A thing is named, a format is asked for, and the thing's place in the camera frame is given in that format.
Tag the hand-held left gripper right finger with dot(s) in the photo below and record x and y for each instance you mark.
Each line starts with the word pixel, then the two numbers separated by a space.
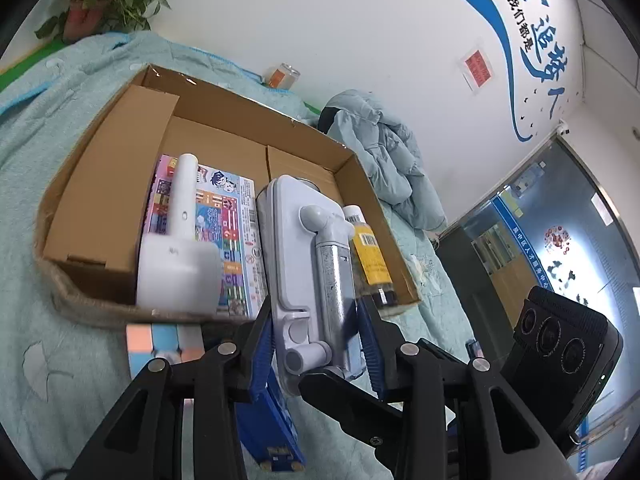
pixel 371 350

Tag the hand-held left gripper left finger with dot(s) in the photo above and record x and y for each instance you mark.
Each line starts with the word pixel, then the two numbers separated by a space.
pixel 260 355

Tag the silver metal can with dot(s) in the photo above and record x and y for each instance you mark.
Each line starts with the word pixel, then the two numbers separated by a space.
pixel 262 245

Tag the brown cardboard box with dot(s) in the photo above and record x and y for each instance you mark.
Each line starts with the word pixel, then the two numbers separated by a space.
pixel 115 160

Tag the blue plastic block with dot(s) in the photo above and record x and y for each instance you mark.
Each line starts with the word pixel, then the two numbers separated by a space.
pixel 272 425

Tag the yellow label bottle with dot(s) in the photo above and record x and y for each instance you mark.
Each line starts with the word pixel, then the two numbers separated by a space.
pixel 369 255

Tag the pastel puzzle cube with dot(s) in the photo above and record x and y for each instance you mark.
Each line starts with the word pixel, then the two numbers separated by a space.
pixel 150 342

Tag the colorful printed cartoon box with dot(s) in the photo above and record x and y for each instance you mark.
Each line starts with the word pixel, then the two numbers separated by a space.
pixel 235 240

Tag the white handheld appliance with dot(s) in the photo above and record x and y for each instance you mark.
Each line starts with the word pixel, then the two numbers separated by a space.
pixel 177 260

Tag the glass door with posters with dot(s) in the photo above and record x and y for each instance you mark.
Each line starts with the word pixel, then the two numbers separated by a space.
pixel 540 230

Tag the light blue puffer jacket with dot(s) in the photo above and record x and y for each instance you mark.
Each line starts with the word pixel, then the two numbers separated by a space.
pixel 390 150

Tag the orange label glass jar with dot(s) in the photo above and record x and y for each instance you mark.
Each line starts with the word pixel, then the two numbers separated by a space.
pixel 283 76

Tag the teal blanket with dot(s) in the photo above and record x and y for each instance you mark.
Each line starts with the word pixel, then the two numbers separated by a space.
pixel 30 185

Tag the green mat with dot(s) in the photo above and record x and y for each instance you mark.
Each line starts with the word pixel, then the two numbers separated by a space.
pixel 20 62

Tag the white security camera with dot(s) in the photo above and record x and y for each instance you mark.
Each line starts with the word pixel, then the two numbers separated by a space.
pixel 565 127

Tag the red wall sign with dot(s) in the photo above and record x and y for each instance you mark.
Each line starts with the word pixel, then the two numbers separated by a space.
pixel 478 66

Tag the blue wall decal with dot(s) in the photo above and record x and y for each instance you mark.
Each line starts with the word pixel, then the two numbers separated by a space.
pixel 505 45

